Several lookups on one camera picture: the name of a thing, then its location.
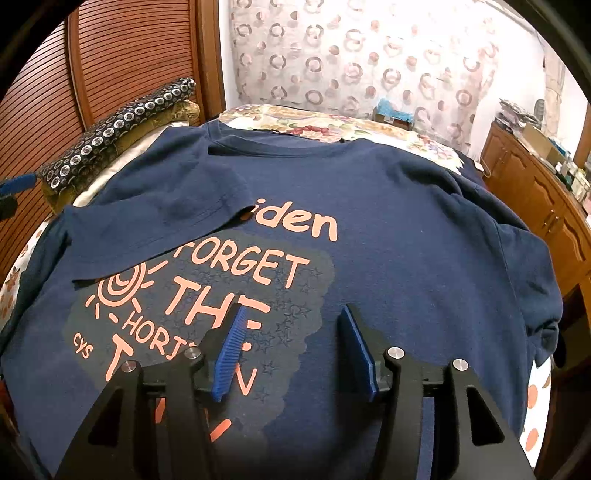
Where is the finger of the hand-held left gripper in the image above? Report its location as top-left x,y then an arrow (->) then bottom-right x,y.
0,172 -> 38,197

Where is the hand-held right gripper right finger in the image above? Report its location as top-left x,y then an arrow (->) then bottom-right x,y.
338,305 -> 536,480

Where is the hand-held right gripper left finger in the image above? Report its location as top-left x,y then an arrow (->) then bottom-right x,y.
54,304 -> 249,480

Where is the navy printed t-shirt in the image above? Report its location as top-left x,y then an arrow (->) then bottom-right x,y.
0,124 -> 561,480

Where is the dark circle-patterned pillow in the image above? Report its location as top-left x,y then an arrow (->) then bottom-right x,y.
37,78 -> 197,195

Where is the cream folded blanket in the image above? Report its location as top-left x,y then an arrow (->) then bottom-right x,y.
74,119 -> 204,208

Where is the wooden louvered wardrobe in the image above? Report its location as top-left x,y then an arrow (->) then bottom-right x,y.
0,0 -> 227,282

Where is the orange fruit print blanket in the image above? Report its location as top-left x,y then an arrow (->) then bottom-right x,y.
0,212 -> 555,462

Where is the wooden sideboard cabinet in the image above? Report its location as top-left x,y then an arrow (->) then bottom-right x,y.
480,121 -> 591,296

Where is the blue box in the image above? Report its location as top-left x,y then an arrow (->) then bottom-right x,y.
373,98 -> 416,130

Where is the row of small bottles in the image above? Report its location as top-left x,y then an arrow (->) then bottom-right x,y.
554,159 -> 591,200

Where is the cardboard box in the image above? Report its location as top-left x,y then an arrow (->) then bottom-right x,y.
522,122 -> 565,158

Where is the patterned fabric pile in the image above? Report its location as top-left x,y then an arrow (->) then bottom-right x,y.
499,98 -> 543,129

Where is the circle-patterned sheer curtain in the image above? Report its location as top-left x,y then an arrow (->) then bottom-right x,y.
229,0 -> 502,155

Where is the beige lace curtain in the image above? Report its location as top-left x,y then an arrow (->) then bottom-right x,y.
542,55 -> 567,121

